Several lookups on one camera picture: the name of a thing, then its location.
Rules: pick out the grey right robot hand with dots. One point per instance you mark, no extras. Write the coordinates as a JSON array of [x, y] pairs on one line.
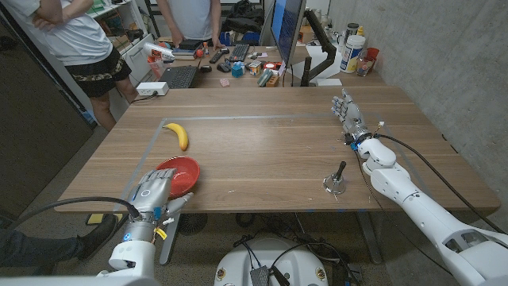
[[352, 115]]

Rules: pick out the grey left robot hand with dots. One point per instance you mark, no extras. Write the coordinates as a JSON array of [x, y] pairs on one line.
[[152, 194]]

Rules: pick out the red bowl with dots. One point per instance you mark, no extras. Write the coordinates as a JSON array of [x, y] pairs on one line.
[[186, 172]]

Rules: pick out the small black box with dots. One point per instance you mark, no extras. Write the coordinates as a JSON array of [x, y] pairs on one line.
[[190, 44]]

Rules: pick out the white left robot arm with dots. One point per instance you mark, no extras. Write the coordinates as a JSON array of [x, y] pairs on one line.
[[133, 254]]

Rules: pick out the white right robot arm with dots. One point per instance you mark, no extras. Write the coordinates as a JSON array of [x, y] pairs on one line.
[[420, 210]]

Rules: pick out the yellow toy banana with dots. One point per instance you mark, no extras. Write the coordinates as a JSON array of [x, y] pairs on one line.
[[182, 137]]

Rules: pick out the black floor fan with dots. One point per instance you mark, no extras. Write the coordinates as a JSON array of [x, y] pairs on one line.
[[192, 223]]

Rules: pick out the clear glass jar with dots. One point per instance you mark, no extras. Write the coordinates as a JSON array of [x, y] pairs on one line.
[[363, 65]]

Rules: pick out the grey metal table leg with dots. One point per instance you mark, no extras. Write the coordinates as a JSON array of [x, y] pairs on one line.
[[371, 238], [168, 246]]

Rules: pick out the white canister blue label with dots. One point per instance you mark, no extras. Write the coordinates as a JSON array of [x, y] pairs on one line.
[[352, 53]]

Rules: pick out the yellow pad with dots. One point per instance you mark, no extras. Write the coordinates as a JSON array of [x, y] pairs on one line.
[[95, 219]]

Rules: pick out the red cup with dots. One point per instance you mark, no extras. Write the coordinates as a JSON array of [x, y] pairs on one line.
[[373, 53]]

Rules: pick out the seated person's dark leg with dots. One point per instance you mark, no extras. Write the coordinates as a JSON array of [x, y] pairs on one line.
[[95, 238]]

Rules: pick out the yellow bottle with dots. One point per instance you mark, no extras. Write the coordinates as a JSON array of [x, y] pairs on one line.
[[360, 31]]

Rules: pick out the dark jar with lid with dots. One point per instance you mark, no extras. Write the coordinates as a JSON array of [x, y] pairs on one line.
[[351, 28]]

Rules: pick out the orange block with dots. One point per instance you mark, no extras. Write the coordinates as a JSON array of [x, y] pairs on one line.
[[272, 81]]

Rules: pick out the grey green box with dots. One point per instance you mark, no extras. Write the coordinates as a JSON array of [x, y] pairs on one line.
[[264, 77]]

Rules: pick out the white power strip box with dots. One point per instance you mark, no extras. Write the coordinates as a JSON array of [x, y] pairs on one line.
[[152, 88]]

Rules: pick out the colourful cube box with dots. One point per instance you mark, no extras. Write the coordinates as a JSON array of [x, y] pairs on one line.
[[255, 67]]

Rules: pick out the computer monitor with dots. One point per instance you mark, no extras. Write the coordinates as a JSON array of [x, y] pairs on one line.
[[287, 28]]

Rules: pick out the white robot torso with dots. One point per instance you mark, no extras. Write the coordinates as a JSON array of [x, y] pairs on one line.
[[238, 262]]

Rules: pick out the wooden back desk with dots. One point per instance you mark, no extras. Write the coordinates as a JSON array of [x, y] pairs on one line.
[[246, 81]]

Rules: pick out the black keyboard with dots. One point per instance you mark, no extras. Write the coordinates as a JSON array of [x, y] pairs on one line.
[[239, 52], [180, 76]]

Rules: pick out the blue cube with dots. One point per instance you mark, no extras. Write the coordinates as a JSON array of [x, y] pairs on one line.
[[237, 71]]

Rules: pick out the white drawer cabinet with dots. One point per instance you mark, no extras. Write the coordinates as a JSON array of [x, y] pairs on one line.
[[139, 59]]

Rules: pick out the black computer mouse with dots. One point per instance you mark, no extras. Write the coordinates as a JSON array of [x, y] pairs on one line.
[[206, 68], [223, 67]]

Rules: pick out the white wrapped roll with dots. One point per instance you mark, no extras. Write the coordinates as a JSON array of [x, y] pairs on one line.
[[158, 51]]

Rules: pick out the blue book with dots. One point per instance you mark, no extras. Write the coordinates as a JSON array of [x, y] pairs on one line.
[[182, 52]]

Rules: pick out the black backpack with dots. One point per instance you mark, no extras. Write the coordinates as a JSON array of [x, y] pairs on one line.
[[244, 18]]

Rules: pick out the black remote control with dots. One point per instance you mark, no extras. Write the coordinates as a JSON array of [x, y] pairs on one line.
[[218, 56]]

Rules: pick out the small orange ball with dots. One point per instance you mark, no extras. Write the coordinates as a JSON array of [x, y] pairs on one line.
[[199, 53]]

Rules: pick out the white storage shelf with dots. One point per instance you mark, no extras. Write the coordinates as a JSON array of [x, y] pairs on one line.
[[115, 24]]

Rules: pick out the person in black patterned shorts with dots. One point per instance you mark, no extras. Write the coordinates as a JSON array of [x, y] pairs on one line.
[[75, 35]]

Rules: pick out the person in light grey t-shirt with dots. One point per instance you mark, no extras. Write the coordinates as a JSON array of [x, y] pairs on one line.
[[192, 16]]

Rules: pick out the white monitor base plate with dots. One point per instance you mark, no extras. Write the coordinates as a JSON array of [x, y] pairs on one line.
[[329, 82]]

